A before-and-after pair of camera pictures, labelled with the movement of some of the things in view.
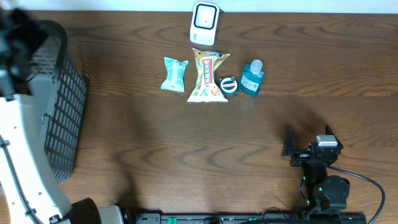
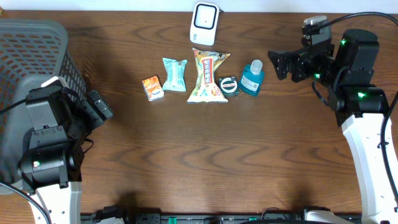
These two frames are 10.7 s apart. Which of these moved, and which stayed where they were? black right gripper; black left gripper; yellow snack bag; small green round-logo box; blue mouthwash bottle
Moved: black left gripper; black right gripper
Stayed: blue mouthwash bottle; small green round-logo box; yellow snack bag
